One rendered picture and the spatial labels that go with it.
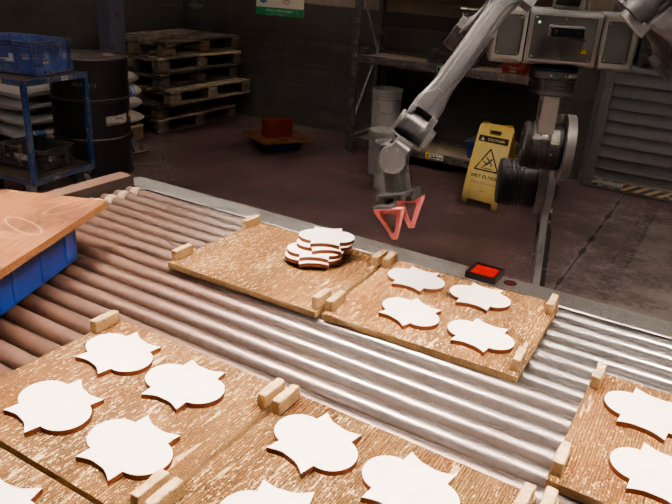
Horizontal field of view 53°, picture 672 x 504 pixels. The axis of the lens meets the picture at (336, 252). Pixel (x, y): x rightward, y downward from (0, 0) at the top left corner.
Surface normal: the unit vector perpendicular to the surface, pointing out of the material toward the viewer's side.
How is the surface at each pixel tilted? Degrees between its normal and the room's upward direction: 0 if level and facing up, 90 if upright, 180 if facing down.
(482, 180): 78
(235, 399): 0
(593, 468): 0
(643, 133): 82
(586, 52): 90
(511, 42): 90
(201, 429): 0
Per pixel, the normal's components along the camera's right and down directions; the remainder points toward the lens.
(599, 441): 0.06, -0.92
